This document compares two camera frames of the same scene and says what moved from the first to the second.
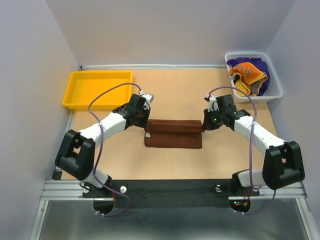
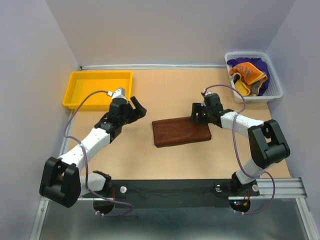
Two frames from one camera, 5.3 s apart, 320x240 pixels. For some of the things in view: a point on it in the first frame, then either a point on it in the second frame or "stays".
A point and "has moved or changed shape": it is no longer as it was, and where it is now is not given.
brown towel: [174, 133] has moved or changed shape
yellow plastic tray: [83, 86] stays
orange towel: [250, 73] stays
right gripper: [207, 125] to [196, 108]
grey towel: [255, 87] stays
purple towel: [258, 62] stays
